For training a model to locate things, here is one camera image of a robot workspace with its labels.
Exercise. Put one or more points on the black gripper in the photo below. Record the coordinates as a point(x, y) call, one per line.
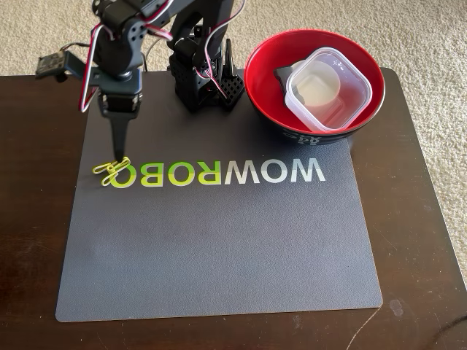
point(119, 103)

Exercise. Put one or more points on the yellow-green clip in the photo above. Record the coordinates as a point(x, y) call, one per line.
point(111, 169)

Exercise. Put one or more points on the clear plastic square container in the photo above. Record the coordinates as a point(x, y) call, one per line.
point(350, 105)

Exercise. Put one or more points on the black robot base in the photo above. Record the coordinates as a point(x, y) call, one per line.
point(193, 87)

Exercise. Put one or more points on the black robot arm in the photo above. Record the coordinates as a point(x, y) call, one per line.
point(116, 22)

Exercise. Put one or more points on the red bowl with black outside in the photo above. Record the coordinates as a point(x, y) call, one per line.
point(262, 73)

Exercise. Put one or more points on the grey mat with WOWROBO print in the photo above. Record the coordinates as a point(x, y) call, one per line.
point(219, 237)

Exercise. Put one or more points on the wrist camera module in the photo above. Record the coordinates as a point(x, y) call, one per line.
point(51, 63)

